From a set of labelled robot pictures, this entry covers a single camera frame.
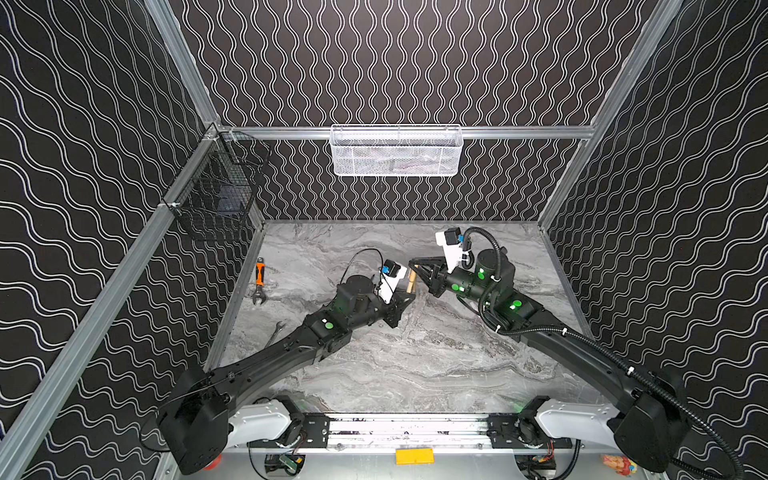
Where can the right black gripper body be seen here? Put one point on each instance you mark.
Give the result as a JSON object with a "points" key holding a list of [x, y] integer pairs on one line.
{"points": [[440, 282]]}

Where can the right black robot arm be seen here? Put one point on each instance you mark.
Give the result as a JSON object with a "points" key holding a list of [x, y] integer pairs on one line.
{"points": [[647, 428]]}

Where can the white wire mesh basket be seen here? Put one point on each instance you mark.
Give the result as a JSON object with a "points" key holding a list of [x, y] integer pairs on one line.
{"points": [[388, 150]]}

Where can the black wire mesh basket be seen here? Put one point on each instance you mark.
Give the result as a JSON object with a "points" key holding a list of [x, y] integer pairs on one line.
{"points": [[216, 205]]}

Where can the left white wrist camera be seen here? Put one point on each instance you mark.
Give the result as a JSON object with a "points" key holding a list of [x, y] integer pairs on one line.
{"points": [[391, 274]]}

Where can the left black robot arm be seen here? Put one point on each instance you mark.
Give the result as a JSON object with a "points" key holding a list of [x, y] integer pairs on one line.
{"points": [[209, 412]]}

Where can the red yellow small toy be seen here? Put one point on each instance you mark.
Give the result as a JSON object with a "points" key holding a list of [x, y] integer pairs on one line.
{"points": [[621, 465]]}

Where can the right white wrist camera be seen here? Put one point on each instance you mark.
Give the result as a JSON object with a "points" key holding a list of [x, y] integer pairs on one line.
{"points": [[455, 253]]}

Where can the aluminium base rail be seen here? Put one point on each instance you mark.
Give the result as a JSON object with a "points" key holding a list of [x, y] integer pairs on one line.
{"points": [[408, 433]]}

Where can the yellow label block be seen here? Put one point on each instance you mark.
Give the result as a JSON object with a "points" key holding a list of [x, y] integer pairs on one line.
{"points": [[414, 456]]}

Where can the orange handled adjustable wrench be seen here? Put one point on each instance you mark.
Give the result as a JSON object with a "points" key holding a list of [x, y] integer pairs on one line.
{"points": [[259, 296]]}

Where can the silver combination wrench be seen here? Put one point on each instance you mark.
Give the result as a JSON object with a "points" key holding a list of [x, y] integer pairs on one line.
{"points": [[279, 326]]}

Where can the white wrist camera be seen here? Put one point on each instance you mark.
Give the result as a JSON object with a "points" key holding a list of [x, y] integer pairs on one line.
{"points": [[455, 253], [391, 274]]}

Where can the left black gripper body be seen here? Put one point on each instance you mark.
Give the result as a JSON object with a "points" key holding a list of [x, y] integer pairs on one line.
{"points": [[395, 301]]}

